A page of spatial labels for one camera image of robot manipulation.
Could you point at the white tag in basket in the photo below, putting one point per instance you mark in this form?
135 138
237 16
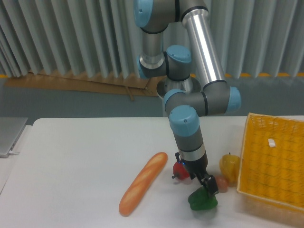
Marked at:
271 143

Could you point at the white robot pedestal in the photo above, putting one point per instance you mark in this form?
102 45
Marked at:
190 85

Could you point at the yellow bell pepper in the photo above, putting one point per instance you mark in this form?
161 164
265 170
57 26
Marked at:
229 166

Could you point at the red bell pepper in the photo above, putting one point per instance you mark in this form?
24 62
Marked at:
179 171

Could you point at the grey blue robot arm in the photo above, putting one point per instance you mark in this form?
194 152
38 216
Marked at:
179 63

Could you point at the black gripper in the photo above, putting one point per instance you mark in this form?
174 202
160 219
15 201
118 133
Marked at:
198 169

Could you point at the green bell pepper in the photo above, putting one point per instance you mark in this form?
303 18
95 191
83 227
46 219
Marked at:
201 200

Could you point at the baguette bread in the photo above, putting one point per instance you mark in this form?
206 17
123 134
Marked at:
138 188

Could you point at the brown cardboard sheet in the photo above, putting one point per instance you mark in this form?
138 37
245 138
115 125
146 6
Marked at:
131 87

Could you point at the silver laptop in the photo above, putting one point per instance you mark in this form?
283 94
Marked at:
11 129

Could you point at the yellow woven basket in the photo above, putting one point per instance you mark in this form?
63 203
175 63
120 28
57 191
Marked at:
273 175

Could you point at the brown egg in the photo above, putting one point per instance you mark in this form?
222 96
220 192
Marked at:
222 183

